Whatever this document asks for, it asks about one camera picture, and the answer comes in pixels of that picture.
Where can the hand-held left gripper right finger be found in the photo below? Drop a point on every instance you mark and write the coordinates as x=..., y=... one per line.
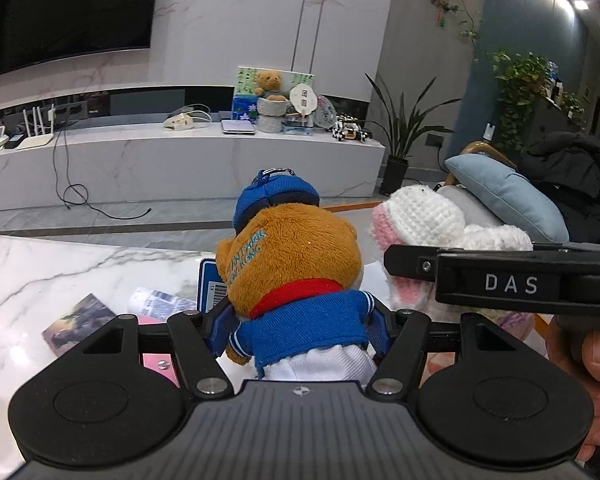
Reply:
x=381, y=332

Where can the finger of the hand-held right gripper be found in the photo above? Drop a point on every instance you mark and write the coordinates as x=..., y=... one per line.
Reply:
x=407, y=260

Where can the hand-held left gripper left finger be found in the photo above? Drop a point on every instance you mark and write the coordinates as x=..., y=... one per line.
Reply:
x=219, y=325

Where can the blue barcode hang tag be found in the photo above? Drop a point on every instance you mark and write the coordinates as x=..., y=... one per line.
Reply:
x=210, y=280

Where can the white crochet rabbit plush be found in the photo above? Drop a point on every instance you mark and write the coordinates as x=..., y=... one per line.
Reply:
x=420, y=215

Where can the white packet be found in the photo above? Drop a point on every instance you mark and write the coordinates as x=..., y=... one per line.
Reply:
x=165, y=301

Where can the pink card wallet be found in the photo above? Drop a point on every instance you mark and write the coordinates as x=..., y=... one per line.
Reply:
x=155, y=361

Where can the brown bear plush blue outfit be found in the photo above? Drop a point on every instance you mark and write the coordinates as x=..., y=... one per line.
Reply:
x=290, y=240

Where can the dark cover book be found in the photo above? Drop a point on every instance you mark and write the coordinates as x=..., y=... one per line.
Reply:
x=75, y=325

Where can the tall leafy plant black pot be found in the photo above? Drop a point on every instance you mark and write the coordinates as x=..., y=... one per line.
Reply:
x=395, y=170

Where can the black jacket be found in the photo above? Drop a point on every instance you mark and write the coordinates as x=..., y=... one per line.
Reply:
x=580, y=180

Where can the light blue cushion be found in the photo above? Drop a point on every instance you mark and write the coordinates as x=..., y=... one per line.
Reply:
x=510, y=195

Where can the black white checkered toy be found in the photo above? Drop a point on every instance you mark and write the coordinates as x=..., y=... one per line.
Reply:
x=350, y=130

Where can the dark sideboard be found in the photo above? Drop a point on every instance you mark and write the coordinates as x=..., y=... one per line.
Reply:
x=565, y=120

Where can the white marble tv cabinet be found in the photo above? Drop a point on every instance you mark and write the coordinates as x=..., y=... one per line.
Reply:
x=180, y=165

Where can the round white hand fan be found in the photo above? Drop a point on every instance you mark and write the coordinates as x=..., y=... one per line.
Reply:
x=301, y=100

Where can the bushy green plant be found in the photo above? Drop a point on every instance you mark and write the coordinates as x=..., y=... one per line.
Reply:
x=520, y=90

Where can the silver laptop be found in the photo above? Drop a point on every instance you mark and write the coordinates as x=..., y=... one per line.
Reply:
x=237, y=127

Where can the blue flower box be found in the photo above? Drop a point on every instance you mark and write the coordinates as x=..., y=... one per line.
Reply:
x=244, y=108

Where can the small brown teddy bear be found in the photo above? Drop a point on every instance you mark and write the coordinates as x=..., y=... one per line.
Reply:
x=269, y=84

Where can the green bamboo picture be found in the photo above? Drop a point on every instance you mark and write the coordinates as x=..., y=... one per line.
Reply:
x=245, y=80

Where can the white router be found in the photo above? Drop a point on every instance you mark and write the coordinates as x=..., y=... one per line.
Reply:
x=37, y=135

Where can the black phone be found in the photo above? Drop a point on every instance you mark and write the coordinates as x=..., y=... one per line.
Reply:
x=15, y=142

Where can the black television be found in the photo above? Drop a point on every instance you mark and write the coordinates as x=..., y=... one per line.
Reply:
x=55, y=10

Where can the wall outlet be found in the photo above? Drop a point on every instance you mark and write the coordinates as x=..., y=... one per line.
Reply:
x=433, y=140

